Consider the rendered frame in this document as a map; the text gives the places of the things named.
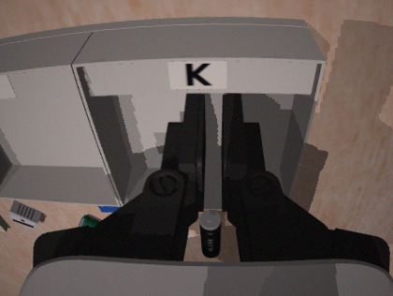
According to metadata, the green aa battery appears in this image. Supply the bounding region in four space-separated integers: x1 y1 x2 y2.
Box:
79 215 99 227

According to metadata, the white domino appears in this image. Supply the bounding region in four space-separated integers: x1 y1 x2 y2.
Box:
0 216 8 232

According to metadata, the blue usb stick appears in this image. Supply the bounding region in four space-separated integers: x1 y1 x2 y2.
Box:
98 206 122 213

